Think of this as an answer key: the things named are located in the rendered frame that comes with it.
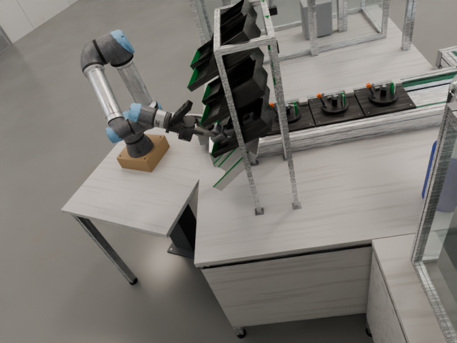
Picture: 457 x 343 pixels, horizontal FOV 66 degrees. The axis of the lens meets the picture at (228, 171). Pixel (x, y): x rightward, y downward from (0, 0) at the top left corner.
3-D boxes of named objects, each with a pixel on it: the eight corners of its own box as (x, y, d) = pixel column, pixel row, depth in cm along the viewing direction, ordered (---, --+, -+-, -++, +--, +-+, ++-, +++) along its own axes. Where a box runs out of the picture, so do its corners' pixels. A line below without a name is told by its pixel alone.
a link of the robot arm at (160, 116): (159, 105, 146) (154, 117, 140) (170, 108, 146) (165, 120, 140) (158, 119, 151) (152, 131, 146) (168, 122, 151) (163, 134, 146)
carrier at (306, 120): (268, 137, 184) (264, 118, 176) (264, 110, 201) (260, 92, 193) (315, 128, 181) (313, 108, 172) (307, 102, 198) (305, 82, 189)
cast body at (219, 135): (214, 143, 149) (203, 133, 145) (216, 137, 152) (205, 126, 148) (230, 135, 144) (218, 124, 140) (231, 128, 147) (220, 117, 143)
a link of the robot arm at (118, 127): (66, 44, 156) (107, 140, 148) (89, 35, 157) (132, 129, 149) (77, 58, 168) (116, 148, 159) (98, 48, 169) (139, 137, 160)
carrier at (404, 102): (365, 119, 177) (366, 98, 169) (352, 93, 194) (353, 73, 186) (416, 109, 174) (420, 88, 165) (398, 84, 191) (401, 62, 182)
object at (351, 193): (196, 267, 153) (194, 263, 151) (205, 85, 260) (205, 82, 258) (558, 217, 133) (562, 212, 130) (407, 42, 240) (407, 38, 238)
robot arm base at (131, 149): (123, 155, 203) (115, 142, 196) (139, 137, 211) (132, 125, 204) (142, 160, 196) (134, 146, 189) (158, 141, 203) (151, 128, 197)
